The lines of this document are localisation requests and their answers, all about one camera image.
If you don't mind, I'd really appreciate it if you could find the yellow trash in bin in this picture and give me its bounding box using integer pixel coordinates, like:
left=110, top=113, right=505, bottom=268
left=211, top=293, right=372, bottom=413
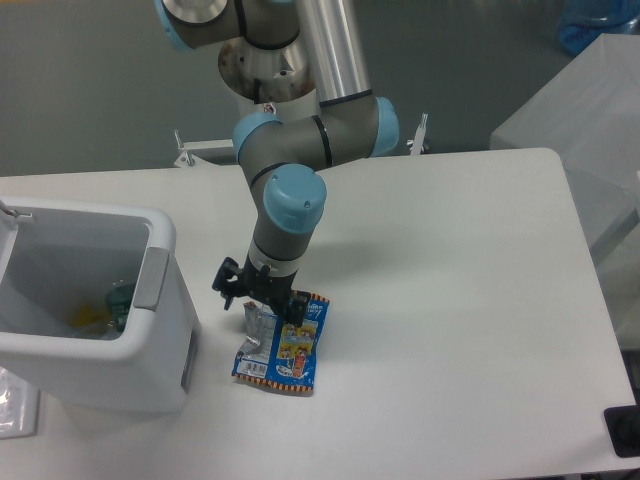
left=69, top=304, right=111, bottom=334

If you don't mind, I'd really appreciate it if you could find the white trash can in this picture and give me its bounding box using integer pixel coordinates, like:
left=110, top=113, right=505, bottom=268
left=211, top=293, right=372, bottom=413
left=1, top=196, right=200, bottom=413

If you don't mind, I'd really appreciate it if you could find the white covered side table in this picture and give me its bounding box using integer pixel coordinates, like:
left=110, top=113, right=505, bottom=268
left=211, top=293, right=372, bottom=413
left=490, top=34, right=639, bottom=351

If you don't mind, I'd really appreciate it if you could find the blue snack wrapper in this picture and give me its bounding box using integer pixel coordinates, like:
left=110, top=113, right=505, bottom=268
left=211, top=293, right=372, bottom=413
left=232, top=293, right=330, bottom=395

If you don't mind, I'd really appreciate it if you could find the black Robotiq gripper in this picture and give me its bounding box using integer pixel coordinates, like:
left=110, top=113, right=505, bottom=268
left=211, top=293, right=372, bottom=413
left=212, top=257, right=311, bottom=327

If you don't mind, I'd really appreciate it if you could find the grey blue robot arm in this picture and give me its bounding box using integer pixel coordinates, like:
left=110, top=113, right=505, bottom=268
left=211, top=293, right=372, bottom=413
left=156, top=1, right=399, bottom=325

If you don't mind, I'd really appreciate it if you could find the blue water jug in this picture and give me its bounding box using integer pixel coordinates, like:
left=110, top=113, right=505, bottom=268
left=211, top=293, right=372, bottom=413
left=556, top=0, right=639, bottom=57

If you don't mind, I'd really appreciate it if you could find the black device at table edge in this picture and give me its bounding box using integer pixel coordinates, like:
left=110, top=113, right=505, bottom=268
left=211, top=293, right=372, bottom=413
left=604, top=405, right=639, bottom=458

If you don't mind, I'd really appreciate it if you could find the crushed clear plastic bottle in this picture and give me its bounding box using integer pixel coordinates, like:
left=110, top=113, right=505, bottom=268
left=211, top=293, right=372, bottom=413
left=105, top=281, right=136, bottom=333

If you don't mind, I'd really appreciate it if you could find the clear plastic bag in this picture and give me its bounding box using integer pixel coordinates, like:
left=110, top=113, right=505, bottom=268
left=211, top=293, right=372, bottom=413
left=1, top=368, right=40, bottom=440

